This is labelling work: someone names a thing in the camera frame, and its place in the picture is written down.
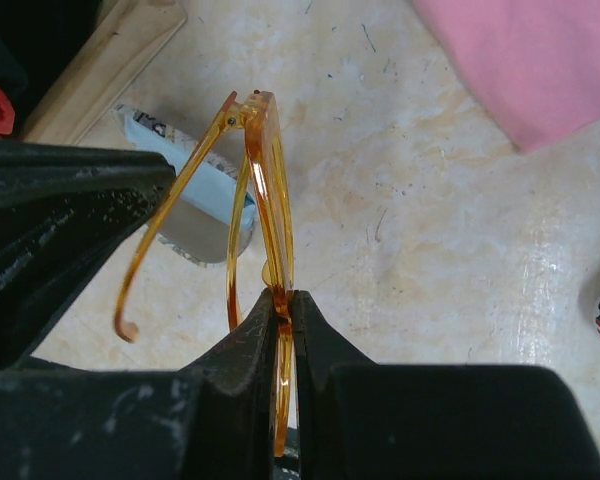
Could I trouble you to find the folded pink t-shirt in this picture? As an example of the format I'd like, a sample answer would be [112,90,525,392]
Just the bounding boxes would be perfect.
[413,1,600,152]

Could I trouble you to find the orange sunglasses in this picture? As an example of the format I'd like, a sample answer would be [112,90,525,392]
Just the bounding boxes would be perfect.
[113,90,294,457]

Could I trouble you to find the grey patterned glasses case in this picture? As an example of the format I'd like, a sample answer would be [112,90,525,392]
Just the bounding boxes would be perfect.
[112,104,238,267]

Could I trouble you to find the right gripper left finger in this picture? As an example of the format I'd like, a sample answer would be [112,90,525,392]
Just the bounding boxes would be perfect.
[0,291,277,479]

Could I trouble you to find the wooden clothes rack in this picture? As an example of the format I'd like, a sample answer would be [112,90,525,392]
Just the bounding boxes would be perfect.
[22,0,187,145]

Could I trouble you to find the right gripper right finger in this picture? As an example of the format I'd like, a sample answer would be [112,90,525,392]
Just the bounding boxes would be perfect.
[291,291,600,479]

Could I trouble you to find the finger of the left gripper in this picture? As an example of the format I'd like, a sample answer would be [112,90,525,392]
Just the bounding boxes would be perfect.
[0,140,175,370]

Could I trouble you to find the narrow blue cleaning cloth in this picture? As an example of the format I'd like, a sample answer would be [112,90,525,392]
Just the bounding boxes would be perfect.
[117,105,238,225]

